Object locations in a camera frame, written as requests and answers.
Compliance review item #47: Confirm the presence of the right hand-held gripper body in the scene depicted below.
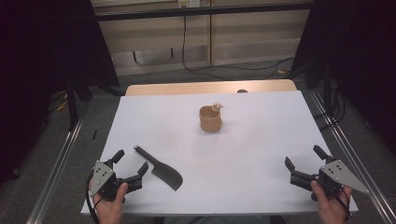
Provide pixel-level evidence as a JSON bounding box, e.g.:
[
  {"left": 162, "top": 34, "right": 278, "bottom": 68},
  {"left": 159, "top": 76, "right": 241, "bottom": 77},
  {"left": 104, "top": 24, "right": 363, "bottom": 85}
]
[{"left": 289, "top": 157, "right": 370, "bottom": 202}]

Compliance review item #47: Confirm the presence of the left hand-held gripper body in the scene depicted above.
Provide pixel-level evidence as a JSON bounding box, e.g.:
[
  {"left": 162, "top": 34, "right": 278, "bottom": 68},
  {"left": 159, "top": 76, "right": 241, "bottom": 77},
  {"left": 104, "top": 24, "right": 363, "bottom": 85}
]
[{"left": 89, "top": 159, "right": 145, "bottom": 201}]

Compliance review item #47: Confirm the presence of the person's left hand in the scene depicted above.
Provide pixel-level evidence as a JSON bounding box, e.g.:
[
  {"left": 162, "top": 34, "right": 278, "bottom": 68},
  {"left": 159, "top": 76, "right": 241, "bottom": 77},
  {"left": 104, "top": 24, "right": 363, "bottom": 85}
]
[{"left": 88, "top": 182, "right": 130, "bottom": 224}]

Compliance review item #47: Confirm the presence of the person's right hand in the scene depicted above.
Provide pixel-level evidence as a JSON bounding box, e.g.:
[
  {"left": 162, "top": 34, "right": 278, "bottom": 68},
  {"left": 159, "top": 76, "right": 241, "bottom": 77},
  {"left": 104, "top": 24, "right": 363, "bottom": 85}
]
[{"left": 310, "top": 180, "right": 353, "bottom": 224}]

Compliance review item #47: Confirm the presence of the white board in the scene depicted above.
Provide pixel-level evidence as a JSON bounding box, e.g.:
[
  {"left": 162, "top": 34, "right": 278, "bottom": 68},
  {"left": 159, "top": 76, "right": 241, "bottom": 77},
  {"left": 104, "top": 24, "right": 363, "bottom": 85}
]
[{"left": 80, "top": 90, "right": 360, "bottom": 217}]

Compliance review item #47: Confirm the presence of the black metal stand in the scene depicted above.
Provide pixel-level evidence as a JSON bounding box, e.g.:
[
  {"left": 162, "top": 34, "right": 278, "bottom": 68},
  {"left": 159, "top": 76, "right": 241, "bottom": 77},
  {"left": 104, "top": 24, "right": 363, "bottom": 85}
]
[
  {"left": 288, "top": 58, "right": 333, "bottom": 108},
  {"left": 65, "top": 74, "right": 94, "bottom": 133}
]

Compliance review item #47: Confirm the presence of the wooden table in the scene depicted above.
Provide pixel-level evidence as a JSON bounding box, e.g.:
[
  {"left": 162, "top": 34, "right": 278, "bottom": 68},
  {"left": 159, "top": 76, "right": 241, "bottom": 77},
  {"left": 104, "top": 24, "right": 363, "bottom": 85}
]
[{"left": 124, "top": 78, "right": 298, "bottom": 97}]

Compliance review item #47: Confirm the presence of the black curtain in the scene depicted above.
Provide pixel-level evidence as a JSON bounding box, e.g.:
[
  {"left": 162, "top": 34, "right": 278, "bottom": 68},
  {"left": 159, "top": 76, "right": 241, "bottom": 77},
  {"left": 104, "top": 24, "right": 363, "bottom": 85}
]
[
  {"left": 290, "top": 0, "right": 396, "bottom": 154},
  {"left": 0, "top": 0, "right": 121, "bottom": 189}
]

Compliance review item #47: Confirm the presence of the black horizontal bar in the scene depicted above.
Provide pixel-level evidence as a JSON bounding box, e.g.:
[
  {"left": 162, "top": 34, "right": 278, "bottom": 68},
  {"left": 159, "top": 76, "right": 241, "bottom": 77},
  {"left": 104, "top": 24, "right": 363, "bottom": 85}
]
[{"left": 92, "top": 2, "right": 315, "bottom": 22}]

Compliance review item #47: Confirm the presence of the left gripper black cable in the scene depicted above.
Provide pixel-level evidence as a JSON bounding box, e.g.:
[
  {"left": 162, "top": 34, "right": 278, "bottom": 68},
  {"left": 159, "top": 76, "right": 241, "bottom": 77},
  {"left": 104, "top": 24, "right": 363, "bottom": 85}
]
[{"left": 84, "top": 174, "right": 101, "bottom": 224}]

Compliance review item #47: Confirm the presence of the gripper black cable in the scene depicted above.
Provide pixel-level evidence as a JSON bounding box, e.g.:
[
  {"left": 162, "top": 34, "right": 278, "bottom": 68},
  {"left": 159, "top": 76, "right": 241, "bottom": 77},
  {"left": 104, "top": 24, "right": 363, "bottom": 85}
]
[
  {"left": 84, "top": 174, "right": 101, "bottom": 224},
  {"left": 332, "top": 186, "right": 353, "bottom": 220}
]

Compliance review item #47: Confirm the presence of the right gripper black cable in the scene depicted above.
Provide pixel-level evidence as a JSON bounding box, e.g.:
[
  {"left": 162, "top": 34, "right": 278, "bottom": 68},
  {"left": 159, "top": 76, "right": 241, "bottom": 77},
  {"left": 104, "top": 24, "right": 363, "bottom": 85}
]
[{"left": 332, "top": 186, "right": 353, "bottom": 220}]

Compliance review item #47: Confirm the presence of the aluminium rail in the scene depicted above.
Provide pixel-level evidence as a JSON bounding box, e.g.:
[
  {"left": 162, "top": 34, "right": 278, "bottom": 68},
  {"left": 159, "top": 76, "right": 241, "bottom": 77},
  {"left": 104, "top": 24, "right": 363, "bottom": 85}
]
[
  {"left": 25, "top": 105, "right": 91, "bottom": 224},
  {"left": 307, "top": 89, "right": 396, "bottom": 224}
]

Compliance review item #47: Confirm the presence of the bundle of black cables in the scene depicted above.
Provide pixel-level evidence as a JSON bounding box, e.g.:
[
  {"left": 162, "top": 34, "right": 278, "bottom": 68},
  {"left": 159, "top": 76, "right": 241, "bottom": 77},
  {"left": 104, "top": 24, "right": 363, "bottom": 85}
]
[{"left": 313, "top": 78, "right": 347, "bottom": 133}]

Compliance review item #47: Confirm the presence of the black floor cable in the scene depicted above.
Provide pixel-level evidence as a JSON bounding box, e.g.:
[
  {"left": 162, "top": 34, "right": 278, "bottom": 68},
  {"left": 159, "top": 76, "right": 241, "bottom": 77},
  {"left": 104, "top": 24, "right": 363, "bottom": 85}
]
[{"left": 180, "top": 14, "right": 296, "bottom": 82}]

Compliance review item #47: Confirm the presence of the wall socket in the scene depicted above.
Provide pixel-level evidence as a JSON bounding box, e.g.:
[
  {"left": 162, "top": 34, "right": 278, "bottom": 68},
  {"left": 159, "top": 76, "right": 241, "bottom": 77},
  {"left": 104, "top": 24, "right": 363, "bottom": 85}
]
[{"left": 177, "top": 0, "right": 201, "bottom": 9}]

